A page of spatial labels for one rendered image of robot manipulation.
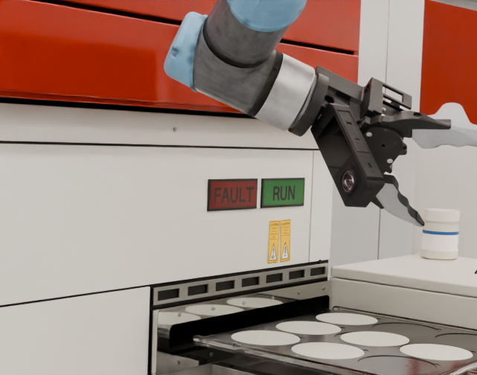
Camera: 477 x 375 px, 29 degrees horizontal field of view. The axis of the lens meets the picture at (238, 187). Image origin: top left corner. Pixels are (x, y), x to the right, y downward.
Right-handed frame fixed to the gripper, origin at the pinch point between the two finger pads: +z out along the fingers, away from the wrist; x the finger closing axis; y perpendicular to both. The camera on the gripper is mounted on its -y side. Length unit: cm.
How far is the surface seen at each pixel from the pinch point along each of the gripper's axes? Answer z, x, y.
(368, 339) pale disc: 9.2, 37.8, 8.7
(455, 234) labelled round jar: 32, 50, 54
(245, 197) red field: -13.4, 38.9, 27.0
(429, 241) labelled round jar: 28, 53, 53
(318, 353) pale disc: 0.3, 34.9, -0.1
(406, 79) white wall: 96, 189, 324
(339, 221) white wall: 83, 223, 241
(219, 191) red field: -18.3, 36.6, 23.3
